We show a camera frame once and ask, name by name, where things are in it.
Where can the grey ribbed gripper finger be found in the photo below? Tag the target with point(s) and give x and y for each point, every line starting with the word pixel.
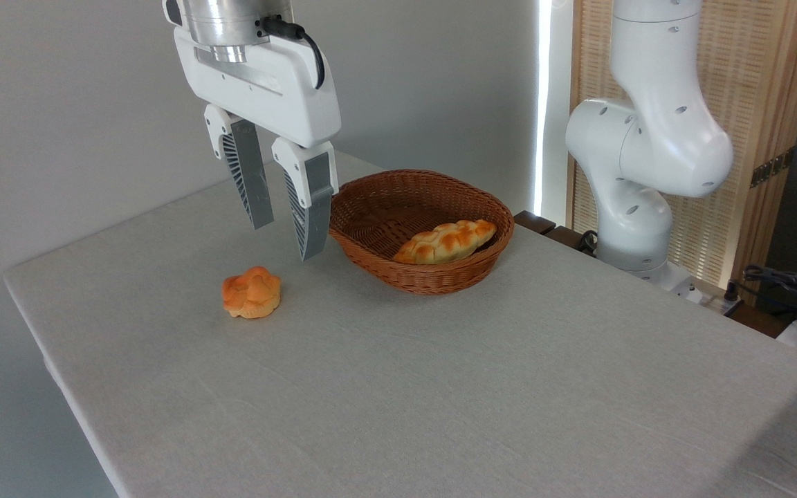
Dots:
pixel 312 207
pixel 250 173

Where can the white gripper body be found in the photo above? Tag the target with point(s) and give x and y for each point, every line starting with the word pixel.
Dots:
pixel 281 90

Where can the long braided bread loaf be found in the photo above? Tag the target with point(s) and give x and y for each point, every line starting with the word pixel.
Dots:
pixel 447 242

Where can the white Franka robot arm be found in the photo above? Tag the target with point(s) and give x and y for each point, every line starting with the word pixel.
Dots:
pixel 647 138

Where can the round orange bread bun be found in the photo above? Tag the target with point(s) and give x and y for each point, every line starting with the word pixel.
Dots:
pixel 252 293

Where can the brown wicker basket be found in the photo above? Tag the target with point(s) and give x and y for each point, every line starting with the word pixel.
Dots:
pixel 385 207

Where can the grey fabric tablecloth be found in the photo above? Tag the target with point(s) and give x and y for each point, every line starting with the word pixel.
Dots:
pixel 440 387

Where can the vertical white light strip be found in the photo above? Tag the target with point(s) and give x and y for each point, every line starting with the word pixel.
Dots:
pixel 543 104

